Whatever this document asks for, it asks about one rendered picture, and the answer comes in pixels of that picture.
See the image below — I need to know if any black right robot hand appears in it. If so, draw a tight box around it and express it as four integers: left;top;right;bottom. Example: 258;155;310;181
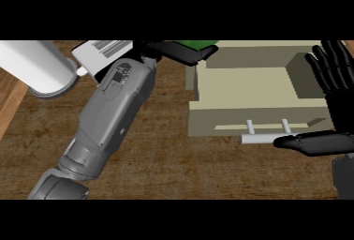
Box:
273;39;354;158

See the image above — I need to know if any white box with grey stripes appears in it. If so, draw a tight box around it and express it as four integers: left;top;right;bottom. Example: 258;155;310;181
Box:
71;39;136;84

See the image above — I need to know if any white cylinder roll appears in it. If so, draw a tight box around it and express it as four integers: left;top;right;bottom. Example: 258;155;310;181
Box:
0;39;79;99

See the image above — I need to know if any green cup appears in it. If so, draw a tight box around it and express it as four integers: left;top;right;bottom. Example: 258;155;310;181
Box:
175;39;218;52

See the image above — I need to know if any beige drawer front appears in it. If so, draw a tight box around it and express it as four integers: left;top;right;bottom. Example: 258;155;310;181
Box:
187;106;336;138

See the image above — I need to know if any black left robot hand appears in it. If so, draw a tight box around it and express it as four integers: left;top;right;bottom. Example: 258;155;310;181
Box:
133;39;221;67

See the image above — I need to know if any beige open drawer box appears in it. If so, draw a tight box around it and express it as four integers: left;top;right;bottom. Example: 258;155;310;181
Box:
184;39;329;111

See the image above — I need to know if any white drawer handle bar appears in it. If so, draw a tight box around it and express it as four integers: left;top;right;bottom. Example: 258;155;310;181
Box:
239;118;301;145

